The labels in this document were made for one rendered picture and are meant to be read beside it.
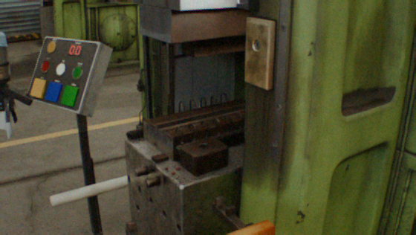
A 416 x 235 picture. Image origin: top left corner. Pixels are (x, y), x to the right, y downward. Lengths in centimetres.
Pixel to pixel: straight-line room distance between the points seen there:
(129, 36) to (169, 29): 498
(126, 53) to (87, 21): 76
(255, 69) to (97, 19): 504
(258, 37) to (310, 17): 16
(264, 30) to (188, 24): 25
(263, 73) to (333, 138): 24
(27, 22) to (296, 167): 839
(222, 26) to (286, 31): 30
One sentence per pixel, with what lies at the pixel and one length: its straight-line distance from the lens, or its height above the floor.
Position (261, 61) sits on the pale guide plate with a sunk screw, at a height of 125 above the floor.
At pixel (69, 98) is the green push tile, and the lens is 162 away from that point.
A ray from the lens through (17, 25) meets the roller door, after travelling 912.
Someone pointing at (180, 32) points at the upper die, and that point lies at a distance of 116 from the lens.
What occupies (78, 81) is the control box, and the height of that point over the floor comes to 106.
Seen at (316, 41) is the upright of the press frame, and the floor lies 133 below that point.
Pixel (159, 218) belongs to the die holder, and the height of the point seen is 73.
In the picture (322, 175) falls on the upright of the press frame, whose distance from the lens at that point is 108.
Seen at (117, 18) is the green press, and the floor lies 72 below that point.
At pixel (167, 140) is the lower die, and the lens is 127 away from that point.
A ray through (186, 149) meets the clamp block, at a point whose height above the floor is 98.
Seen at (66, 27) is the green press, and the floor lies 63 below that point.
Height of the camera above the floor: 149
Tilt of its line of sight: 21 degrees down
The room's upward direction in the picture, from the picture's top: straight up
